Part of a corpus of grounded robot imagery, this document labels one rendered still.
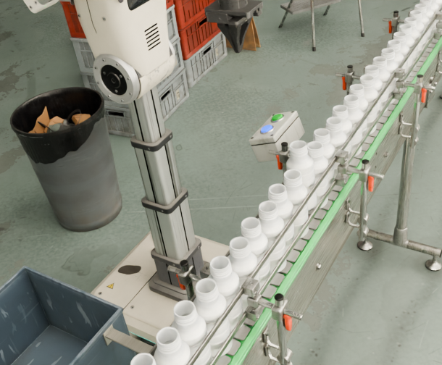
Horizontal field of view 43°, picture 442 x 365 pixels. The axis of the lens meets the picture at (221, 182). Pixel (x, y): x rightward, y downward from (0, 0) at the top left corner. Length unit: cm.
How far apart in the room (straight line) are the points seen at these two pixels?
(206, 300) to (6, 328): 66
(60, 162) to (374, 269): 152
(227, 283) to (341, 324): 142
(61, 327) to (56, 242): 149
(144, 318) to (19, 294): 78
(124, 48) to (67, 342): 79
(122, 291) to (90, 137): 80
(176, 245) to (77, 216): 102
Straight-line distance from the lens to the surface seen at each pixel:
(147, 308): 221
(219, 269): 101
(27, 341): 159
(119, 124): 372
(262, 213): 112
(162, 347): 93
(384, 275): 261
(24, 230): 321
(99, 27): 160
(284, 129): 146
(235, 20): 115
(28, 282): 150
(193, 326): 97
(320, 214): 136
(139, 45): 161
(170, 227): 199
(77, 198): 288
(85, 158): 276
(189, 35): 410
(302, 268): 127
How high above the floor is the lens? 188
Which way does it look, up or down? 37 degrees down
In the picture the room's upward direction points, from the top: 8 degrees counter-clockwise
